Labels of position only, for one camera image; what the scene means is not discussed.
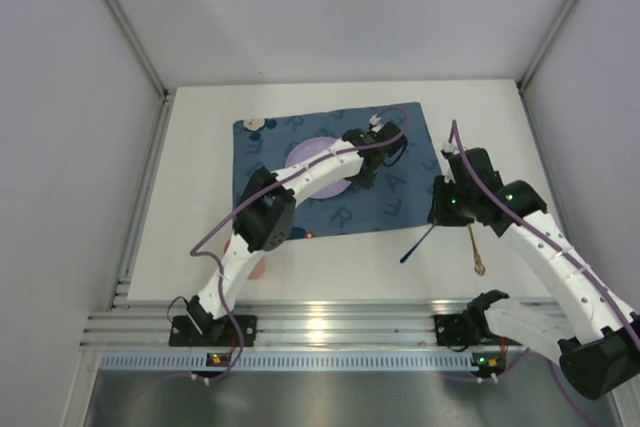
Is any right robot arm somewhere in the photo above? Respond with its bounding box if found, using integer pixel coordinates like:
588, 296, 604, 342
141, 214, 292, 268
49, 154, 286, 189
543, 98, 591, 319
429, 143, 639, 400

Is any blue letter-print placemat cloth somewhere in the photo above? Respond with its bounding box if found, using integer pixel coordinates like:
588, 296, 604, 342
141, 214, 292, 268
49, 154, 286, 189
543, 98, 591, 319
232, 102, 441, 250

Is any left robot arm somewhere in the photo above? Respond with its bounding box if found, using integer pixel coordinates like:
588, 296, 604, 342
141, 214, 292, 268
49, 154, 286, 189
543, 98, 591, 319
169, 117, 407, 349

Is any aluminium mounting rail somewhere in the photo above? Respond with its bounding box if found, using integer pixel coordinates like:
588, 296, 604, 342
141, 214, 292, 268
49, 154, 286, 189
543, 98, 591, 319
80, 299, 466, 350

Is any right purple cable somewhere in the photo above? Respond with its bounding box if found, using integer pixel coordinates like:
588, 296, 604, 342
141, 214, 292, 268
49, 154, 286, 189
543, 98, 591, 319
449, 119, 640, 427

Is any purple plastic plate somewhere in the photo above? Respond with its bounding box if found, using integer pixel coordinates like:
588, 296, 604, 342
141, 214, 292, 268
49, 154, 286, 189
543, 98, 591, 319
285, 137, 351, 200

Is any blue metallic fork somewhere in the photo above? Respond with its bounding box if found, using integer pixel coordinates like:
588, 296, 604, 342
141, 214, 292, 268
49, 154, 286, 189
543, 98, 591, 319
399, 224, 436, 264

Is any gold ornate spoon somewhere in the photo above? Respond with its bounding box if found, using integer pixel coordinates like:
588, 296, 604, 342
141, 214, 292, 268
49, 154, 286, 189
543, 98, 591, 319
467, 224, 486, 276

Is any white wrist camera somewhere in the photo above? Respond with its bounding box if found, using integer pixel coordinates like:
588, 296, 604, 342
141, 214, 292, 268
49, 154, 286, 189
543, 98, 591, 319
441, 140, 459, 159
369, 115, 383, 132

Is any orange plastic cup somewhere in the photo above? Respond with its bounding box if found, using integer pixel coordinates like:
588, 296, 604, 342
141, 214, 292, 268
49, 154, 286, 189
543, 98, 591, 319
248, 258, 266, 280

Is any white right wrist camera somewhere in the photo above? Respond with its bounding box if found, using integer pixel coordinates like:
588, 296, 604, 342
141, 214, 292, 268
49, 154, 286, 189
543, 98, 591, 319
441, 140, 459, 159

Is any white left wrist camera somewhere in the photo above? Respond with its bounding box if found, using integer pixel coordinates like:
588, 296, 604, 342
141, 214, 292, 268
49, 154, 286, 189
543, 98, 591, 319
369, 115, 383, 132

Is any aluminium frame post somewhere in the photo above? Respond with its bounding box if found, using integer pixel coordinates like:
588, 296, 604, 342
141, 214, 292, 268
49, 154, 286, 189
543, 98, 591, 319
102, 0, 168, 99
516, 0, 581, 96

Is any left aluminium frame post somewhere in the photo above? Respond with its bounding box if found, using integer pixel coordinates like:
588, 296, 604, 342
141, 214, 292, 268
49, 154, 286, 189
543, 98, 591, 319
102, 0, 168, 99

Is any right aluminium frame post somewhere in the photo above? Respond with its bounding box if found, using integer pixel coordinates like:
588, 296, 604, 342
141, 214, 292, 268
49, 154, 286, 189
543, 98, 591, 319
516, 0, 581, 96

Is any perforated grey cable duct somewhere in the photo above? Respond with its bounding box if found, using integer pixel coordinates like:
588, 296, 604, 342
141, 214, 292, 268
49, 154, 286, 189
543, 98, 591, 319
100, 350, 505, 372

